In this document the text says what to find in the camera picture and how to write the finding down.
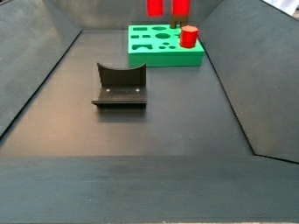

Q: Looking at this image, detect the green foam shape board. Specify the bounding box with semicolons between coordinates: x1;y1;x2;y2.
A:
127;24;205;67

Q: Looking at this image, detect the brown double-round peg block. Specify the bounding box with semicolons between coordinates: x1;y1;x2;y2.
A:
171;15;189;29

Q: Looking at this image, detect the dark grey arch block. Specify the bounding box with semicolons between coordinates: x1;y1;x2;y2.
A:
91;63;147;107

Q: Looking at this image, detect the red octagonal prism peg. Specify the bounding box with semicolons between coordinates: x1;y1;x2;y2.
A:
181;25;199;48

